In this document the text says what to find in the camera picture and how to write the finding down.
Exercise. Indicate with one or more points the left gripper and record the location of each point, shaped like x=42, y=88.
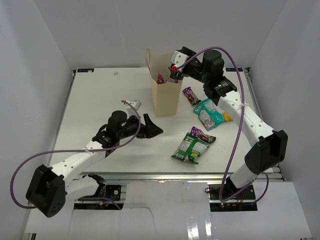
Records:
x=149, y=130

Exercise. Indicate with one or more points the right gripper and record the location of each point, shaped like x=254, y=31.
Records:
x=179, y=76

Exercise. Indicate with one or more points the purple fox candy bag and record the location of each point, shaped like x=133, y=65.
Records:
x=160, y=79

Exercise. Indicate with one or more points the purple m&m bar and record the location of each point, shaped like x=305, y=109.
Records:
x=192, y=98

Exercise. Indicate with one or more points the purple m&m bag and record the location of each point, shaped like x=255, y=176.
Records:
x=199, y=134

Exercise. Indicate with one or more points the green white snack bag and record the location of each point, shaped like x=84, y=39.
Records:
x=190, y=149

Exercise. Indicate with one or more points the teal red candy bag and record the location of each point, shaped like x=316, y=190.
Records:
x=208, y=115

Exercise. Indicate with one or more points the yellow snack packet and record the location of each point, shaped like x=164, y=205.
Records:
x=226, y=117

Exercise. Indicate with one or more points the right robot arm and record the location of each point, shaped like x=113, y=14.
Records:
x=268, y=146

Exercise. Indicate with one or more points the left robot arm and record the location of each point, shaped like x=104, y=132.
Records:
x=48, y=188

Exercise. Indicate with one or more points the right black table label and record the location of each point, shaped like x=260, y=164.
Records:
x=232, y=69

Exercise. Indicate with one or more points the black table label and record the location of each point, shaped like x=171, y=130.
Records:
x=232, y=69
x=85, y=70

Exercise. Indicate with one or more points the left black table label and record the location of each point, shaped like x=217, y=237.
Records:
x=85, y=70

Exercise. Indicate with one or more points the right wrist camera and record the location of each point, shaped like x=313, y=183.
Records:
x=177, y=60

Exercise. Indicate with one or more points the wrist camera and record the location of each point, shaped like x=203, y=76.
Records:
x=177, y=60
x=136, y=104

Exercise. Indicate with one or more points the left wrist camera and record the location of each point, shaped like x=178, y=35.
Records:
x=136, y=104

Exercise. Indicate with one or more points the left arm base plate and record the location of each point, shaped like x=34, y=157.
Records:
x=105, y=193

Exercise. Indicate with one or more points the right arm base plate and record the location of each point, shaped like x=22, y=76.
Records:
x=239, y=203

